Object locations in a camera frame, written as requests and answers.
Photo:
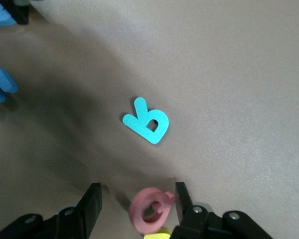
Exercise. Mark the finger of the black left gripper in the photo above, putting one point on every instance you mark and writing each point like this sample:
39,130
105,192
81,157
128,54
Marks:
21,15

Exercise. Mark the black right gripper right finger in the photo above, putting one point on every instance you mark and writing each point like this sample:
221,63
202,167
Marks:
187,209

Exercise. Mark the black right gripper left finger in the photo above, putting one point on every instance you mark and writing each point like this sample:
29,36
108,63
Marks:
89,206

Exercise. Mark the blue foam lowercase a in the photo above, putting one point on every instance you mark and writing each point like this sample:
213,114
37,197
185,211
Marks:
2,18

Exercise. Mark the pink foam letter Q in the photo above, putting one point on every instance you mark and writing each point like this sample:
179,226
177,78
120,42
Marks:
137,206

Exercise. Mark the blue foam lowercase m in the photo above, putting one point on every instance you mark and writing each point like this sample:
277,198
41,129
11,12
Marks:
2,82

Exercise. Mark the yellow foam lowercase letter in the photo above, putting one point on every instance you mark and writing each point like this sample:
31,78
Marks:
157,235

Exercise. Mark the brown table cover sheet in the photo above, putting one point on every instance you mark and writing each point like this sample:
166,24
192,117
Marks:
214,99

